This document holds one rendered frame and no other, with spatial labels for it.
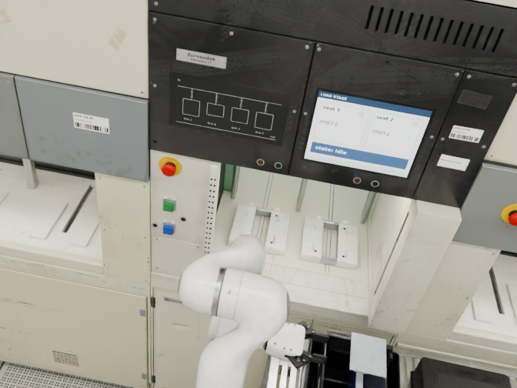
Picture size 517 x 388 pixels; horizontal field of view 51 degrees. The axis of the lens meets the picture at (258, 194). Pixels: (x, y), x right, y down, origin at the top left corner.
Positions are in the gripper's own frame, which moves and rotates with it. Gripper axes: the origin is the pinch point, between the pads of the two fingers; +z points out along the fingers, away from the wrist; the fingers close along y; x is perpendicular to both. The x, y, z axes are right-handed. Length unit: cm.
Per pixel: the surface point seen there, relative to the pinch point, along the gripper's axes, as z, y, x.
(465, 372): 50, -18, -19
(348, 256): 9, -53, -15
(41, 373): -110, -29, -106
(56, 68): -83, -27, 55
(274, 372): -10.2, -8.5, -29.7
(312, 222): -6, -67, -15
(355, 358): 8.9, 2.5, 2.6
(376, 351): 14.8, -1.2, 2.6
